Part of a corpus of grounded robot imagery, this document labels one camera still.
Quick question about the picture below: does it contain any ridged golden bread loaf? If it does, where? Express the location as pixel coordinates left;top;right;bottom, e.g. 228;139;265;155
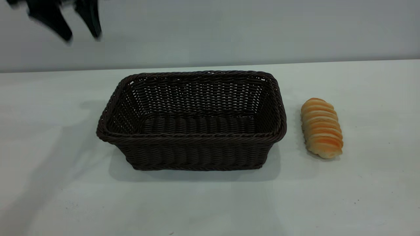
301;98;344;160

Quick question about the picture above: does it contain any dark brown woven basket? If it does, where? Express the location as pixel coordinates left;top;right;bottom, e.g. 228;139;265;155
96;70;287;171

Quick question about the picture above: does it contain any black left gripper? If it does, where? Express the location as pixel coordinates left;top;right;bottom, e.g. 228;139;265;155
6;0;103;42

